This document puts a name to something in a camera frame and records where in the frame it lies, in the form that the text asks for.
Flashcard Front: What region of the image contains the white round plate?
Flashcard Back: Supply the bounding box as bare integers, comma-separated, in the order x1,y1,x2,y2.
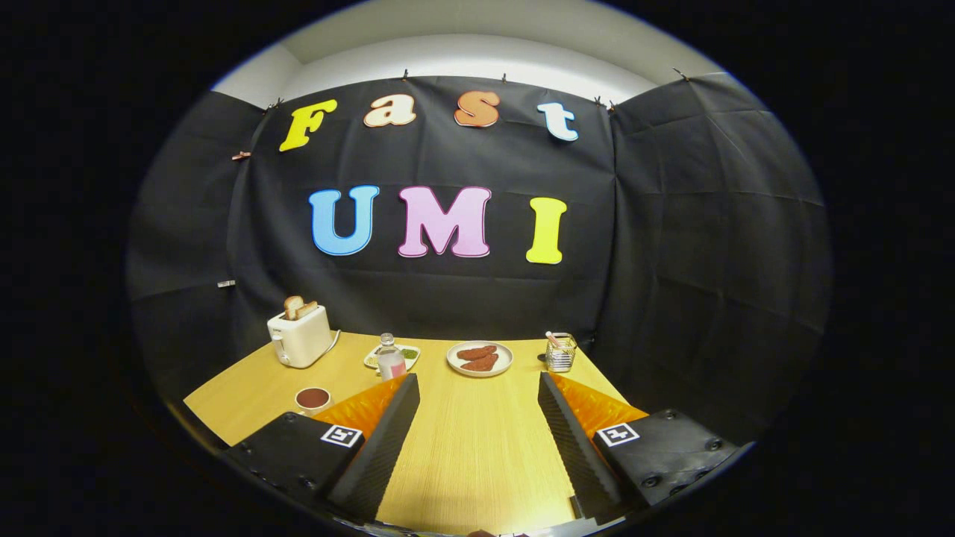
446,341,514,378

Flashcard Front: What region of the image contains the clear juice bottle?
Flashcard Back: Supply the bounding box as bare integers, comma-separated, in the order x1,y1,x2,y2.
377,333,407,381

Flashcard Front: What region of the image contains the wooden table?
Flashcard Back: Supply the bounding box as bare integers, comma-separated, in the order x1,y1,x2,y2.
184,331,631,536

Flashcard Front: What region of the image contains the white cup with wooden handle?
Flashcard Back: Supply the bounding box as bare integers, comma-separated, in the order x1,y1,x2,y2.
295,387,333,416

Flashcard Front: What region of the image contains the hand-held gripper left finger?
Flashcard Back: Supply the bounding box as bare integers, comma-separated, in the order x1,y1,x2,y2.
224,373,421,523

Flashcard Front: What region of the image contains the white divided condiment dish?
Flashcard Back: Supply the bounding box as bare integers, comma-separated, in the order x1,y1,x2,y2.
363,344,421,371

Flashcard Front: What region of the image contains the white toaster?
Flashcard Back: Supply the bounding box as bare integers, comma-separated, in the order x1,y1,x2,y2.
267,304,334,369

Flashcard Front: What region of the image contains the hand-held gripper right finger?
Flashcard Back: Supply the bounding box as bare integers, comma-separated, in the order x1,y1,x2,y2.
537,371,739,523

